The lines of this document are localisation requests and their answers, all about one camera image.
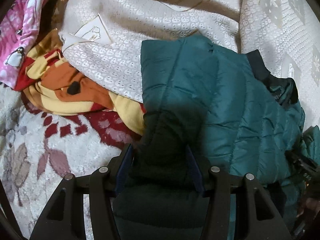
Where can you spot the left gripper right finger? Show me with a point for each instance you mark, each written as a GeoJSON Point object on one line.
{"type": "Point", "coordinates": [238, 208]}

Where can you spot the pink penguin fleece blanket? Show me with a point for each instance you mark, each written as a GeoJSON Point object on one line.
{"type": "Point", "coordinates": [19, 29]}

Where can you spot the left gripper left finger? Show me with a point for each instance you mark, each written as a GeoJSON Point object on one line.
{"type": "Point", "coordinates": [63, 215]}

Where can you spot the teal quilted puffer jacket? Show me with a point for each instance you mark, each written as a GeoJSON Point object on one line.
{"type": "Point", "coordinates": [224, 109]}

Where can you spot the orange yellow red blanket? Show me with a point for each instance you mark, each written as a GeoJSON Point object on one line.
{"type": "Point", "coordinates": [53, 85]}

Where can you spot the cream embossed bedspread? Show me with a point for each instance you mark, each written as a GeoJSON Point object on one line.
{"type": "Point", "coordinates": [102, 38]}

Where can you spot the white floral leaf blanket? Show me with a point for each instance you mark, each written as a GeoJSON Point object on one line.
{"type": "Point", "coordinates": [38, 149]}

